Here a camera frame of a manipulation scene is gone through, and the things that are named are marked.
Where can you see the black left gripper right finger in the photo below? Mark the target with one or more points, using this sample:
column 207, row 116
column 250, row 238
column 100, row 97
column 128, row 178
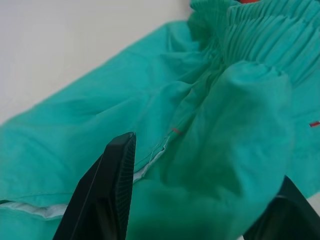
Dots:
column 292, row 217

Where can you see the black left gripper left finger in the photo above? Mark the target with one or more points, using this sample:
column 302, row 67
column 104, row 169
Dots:
column 100, row 190

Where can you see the green shorts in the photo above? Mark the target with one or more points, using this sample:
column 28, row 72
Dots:
column 160, row 105

